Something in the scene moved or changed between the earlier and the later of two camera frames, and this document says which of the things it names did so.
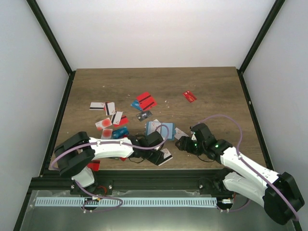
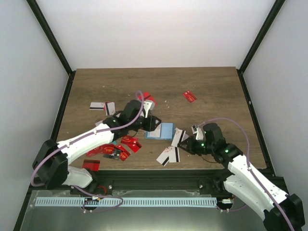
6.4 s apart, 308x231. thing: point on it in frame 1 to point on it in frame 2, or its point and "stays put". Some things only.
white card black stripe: x=96 y=106 stays put
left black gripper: x=157 y=160 to x=151 y=125
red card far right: x=189 y=96 stays put
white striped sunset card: x=167 y=156 to x=178 y=136
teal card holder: x=151 y=126 stays put
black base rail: x=108 y=181 stays put
